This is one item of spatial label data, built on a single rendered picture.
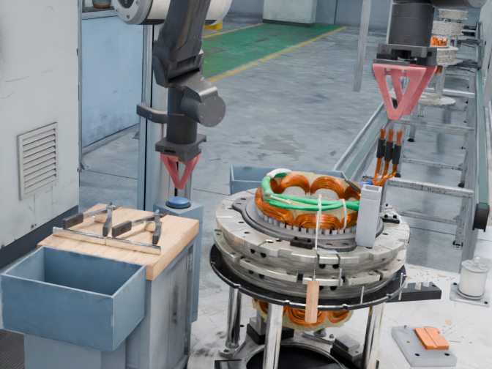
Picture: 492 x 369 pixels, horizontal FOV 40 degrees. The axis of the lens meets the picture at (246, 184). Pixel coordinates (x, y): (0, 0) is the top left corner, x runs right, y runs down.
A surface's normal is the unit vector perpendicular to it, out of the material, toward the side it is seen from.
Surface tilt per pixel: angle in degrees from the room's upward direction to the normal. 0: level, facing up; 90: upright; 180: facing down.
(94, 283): 90
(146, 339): 90
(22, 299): 90
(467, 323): 0
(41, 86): 90
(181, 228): 0
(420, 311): 0
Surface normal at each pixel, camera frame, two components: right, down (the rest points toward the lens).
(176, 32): -0.75, 0.38
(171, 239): 0.07, -0.95
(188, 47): 0.54, 0.80
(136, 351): -0.27, 0.29
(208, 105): 0.58, 0.34
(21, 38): 0.95, 0.16
